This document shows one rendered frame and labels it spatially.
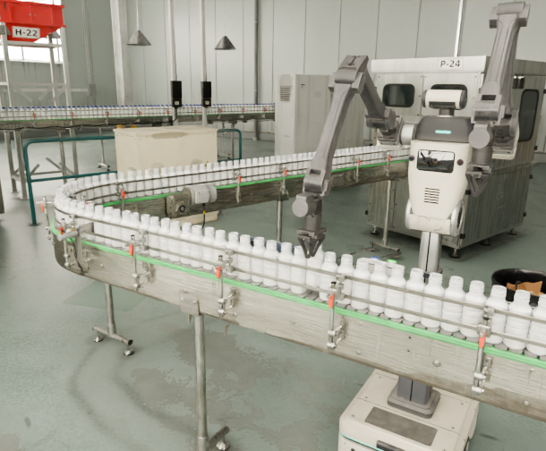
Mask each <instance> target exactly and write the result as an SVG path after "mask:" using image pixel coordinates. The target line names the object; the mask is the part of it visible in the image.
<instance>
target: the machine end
mask: <svg viewBox="0 0 546 451"><path fill-rule="evenodd" d="M490 59H491V57H490V56H486V55H483V56H459V57H433V58H409V59H384V60H371V72H372V73H377V74H378V75H377V87H375V88H376V90H377V92H378V94H379V96H380V100H381V102H382V103H383V104H384V105H385V106H386V108H391V109H392V110H395V111H396V115H402V117H403V119H404V121H405V124H418V123H419V122H420V121H421V119H422V117H423V116H424V115H438V114H439V108H430V107H423V106H422V94H423V92H424V91H425V90H426V89H452V90H466V91H467V103H466V106H465V108H464V109H461V108H460V109H455V113H454V116H470V117H472V112H473V104H475V102H476V99H477V95H478V94H479V90H480V88H481V87H482V85H483V83H484V80H485V77H486V73H487V70H488V66H489V62H490ZM545 85H546V62H539V61H530V60H522V59H516V63H515V71H514V79H513V87H512V105H513V108H519V113H518V123H519V137H518V142H517V146H516V153H515V156H514V158H513V159H498V158H493V159H492V160H491V162H495V164H494V173H493V175H492V176H491V178H490V180H489V181H488V183H487V184H486V186H485V188H484V190H483V191H482V193H481V194H479V196H478V197H473V195H472V193H471V190H470V187H469V184H467V186H466V189H465V194H464V197H463V199H462V201H463V202H464V211H465V212H464V216H463V224H462V225H461V229H460V233H459V234H458V235H457V236H455V237H454V236H447V235H443V238H442V245H446V246H448V247H452V248H453V249H454V253H449V255H448V256H449V257H450V258H454V259H459V258H460V257H461V255H459V254H457V253H456V250H458V249H461V248H463V247H465V246H468V245H470V244H473V243H477V242H480V241H481V240H484V241H483V242H480V244H481V245H484V246H490V245H491V243H489V242H487V239H488V238H489V237H492V236H493V235H496V234H500V233H503V232H505V231H507V234H511V235H517V233H516V232H514V228H515V227H517V226H521V225H522V223H523V221H524V217H526V212H525V205H526V200H527V194H528V189H529V183H530V179H533V175H532V174H531V172H532V167H533V166H538V162H532V161H533V156H534V151H535V150H537V147H538V146H535V145H536V140H537V134H538V128H539V122H540V117H541V111H542V101H543V96H544V94H546V89H545ZM387 188H388V180H386V181H381V182H376V183H370V189H369V201H368V210H365V215H367V225H371V226H373V227H374V230H373V231H370V234H374V235H378V234H380V232H378V231H376V228H377V227H380V228H384V221H385V209H386V198H387ZM409 198H410V191H409V182H408V176H407V177H401V178H398V180H395V181H392V188H391V199H390V210H389V221H388V230H390V231H393V232H398V233H401V234H407V235H410V236H413V237H416V238H420V239H421V237H422V232H420V231H414V230H410V229H408V228H407V227H406V226H405V210H406V205H407V202H408V200H409ZM510 229H511V231H508V230H510Z"/></svg>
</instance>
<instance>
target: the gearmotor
mask: <svg viewBox="0 0 546 451"><path fill-rule="evenodd" d="M217 195H218V194H217V190H216V188H215V186H214V185H213V184H203V185H194V186H191V187H184V188H183V189H182V192H179V193H173V194H169V195H167V196H166V211H167V217H168V218H169V219H172V217H173V218H179V217H188V216H189V215H190V206H193V205H199V204H202V206H203V216H204V221H203V226H202V228H201V230H202V229H203V227H204V225H205V206H206V204H205V203H210V202H214V201H215V200H216V199H217Z"/></svg>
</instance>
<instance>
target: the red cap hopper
mask: <svg viewBox="0 0 546 451"><path fill-rule="evenodd" d="M63 8H64V5H61V4H46V3H38V2H30V1H22V0H0V25H4V27H5V26H7V28H8V30H9V31H10V33H11V35H6V29H5V35H3V34H2V35H0V40H1V41H0V47H3V53H4V66H5V73H6V79H7V82H3V81H2V74H1V67H0V107H1V111H2V107H5V101H4V89H5V90H6V91H8V93H9V100H10V107H11V108H12V110H14V108H15V107H16V105H15V98H16V99H17V100H20V98H19V97H18V96H17V95H15V94H14V91H13V88H15V89H16V90H17V91H18V92H19V93H21V94H22V95H23V96H24V97H25V98H26V99H28V101H29V102H31V101H32V99H31V98H30V97H28V96H27V95H26V94H25V93H24V92H23V91H21V90H20V89H19V88H18V87H17V86H15V85H30V86H49V88H48V89H47V90H46V91H45V92H44V93H43V94H42V95H41V96H40V98H39V100H40V101H41V100H42V99H43V97H44V96H45V95H46V94H47V93H48V92H49V91H50V90H51V89H52V88H53V93H54V97H53V98H52V99H51V100H52V101H53V102H55V109H56V110H57V107H58V106H60V105H59V96H60V95H61V94H62V93H63V91H64V90H65V94H66V103H67V106H70V107H71V110H72V109H73V104H72V95H71V86H70V77H69V67H68V58H67V49H66V40H65V30H64V28H66V25H64V19H63V12H62V9H63ZM57 30H59V31H60V40H61V44H53V37H52V33H53V32H55V31H57ZM45 36H47V43H38V42H36V41H38V40H40V39H42V38H44V37H45ZM8 47H31V48H47V49H48V51H49V59H50V68H51V76H52V83H43V82H13V78H12V71H11V64H10V56H9V50H8ZM54 48H61V49H62V58H63V68H64V83H57V79H56V70H55V54H54ZM5 85H7V87H8V88H7V87H6V86H5ZM57 86H63V87H62V88H61V89H60V90H59V92H58V87H57ZM5 110H6V107H5ZM13 134H14V140H15V148H16V155H17V161H18V168H17V169H16V170H15V171H14V167H13V154H12V148H11V141H10V134H9V132H5V133H4V138H5V146H6V152H7V158H8V165H9V172H10V178H11V185H12V190H11V191H10V192H11V193H13V192H19V191H17V187H16V181H15V180H17V181H18V182H20V183H21V195H22V198H20V199H21V200H26V199H29V197H28V196H27V189H26V182H27V176H26V174H25V173H24V168H23V166H24V165H25V163H24V161H22V153H21V141H20V134H19V131H16V132H13ZM71 148H72V157H73V171H72V170H70V169H69V168H68V167H67V166H65V169H66V175H68V174H69V175H74V174H79V168H78V159H77V150H76V141H75V140H73V141H71ZM46 160H47V161H49V162H50V163H51V164H52V165H54V166H55V167H57V168H58V169H59V170H55V171H46V172H36V173H34V172H35V171H36V170H37V169H38V168H39V167H40V164H37V165H36V166H35V167H34V168H33V169H32V170H31V172H30V176H32V175H38V174H55V173H62V176H63V169H62V161H61V162H59V163H58V164H59V165H60V166H61V167H60V166H59V165H57V164H56V163H55V162H54V161H52V160H51V159H50V158H48V157H46ZM18 172H19V173H18ZM17 173H18V174H17ZM25 176H26V178H25ZM19 177H20V178H19Z"/></svg>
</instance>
